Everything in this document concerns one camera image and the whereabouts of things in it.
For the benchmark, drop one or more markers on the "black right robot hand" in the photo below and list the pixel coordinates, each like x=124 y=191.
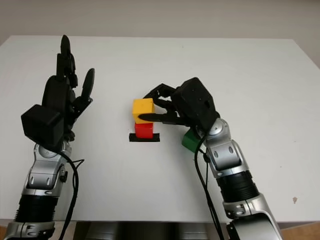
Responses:
x=172 y=117

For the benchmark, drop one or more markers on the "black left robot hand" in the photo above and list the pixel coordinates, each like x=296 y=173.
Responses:
x=58 y=92

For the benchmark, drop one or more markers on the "green wooden cube block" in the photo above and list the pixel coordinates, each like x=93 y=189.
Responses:
x=190 y=141

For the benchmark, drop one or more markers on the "yellow wooden cube block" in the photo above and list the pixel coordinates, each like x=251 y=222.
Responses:
x=142 y=107

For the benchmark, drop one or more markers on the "red wooden cube block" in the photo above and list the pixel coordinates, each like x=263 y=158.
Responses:
x=143 y=131

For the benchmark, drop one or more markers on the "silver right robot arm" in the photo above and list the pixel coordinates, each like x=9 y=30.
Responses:
x=232 y=170

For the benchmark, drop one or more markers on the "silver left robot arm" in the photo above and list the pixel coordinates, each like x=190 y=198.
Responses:
x=42 y=180

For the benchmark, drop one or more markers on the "black tape strip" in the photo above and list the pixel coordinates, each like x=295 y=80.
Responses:
x=132 y=138

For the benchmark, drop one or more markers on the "dark robot torso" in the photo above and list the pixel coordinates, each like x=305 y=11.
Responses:
x=150 y=231

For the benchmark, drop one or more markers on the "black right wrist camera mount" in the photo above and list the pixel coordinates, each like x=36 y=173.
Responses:
x=195 y=102

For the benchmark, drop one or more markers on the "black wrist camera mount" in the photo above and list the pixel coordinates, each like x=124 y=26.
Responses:
x=195 y=102
x=42 y=125

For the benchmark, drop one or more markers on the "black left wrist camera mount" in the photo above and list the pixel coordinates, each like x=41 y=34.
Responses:
x=42 y=125

